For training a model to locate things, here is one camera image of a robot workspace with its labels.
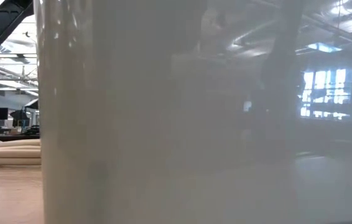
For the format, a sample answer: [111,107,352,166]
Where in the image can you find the black equipment on stand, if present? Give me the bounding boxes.
[9,109,30,128]

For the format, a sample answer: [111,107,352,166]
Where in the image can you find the black studio light shade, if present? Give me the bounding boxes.
[23,98,40,110]

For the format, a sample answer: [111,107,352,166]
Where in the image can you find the beige cable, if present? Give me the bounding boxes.
[0,138,42,167]

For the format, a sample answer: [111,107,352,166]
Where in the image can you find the grey plastic tray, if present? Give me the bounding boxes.
[34,0,352,224]

